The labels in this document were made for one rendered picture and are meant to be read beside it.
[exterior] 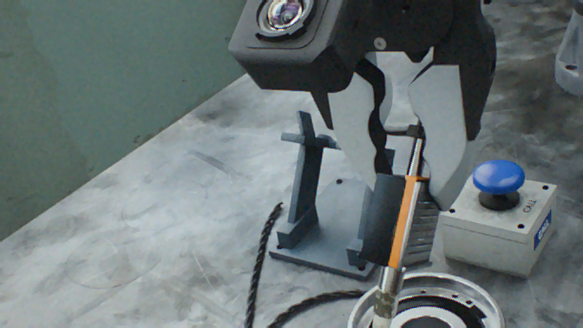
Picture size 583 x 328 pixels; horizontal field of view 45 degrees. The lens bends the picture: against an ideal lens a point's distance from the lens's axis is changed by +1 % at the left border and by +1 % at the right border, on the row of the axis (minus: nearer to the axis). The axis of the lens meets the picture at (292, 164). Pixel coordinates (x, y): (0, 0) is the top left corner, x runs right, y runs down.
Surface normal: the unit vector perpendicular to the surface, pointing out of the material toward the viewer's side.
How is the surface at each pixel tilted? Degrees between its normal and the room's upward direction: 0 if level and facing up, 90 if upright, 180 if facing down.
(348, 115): 90
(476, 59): 90
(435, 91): 90
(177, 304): 0
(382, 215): 56
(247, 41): 31
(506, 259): 90
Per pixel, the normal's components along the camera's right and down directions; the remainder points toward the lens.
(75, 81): 0.80, 0.17
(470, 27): -0.47, 0.53
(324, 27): -0.42, -0.46
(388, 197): -0.50, -0.04
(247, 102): -0.18, -0.84
